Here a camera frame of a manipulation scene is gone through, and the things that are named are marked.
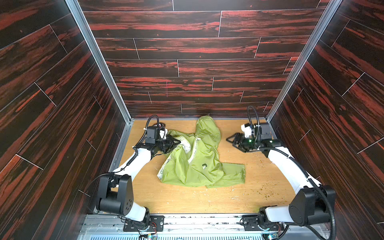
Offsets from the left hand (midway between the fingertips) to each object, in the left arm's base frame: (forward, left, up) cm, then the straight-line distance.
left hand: (181, 141), depth 85 cm
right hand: (-1, -28, +2) cm, 28 cm away
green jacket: (-2, -9, -18) cm, 20 cm away
